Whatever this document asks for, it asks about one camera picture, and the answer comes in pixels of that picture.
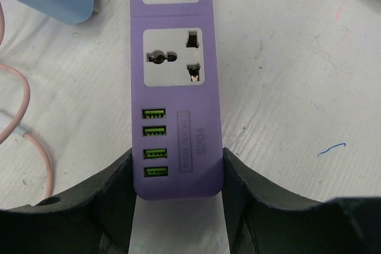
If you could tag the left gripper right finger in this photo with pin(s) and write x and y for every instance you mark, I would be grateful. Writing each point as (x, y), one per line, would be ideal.
(262, 217)

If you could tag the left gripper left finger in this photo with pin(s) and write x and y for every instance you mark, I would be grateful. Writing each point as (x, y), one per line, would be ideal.
(94, 216)

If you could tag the purple power strip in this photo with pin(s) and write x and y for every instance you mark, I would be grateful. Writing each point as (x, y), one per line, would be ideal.
(177, 150)

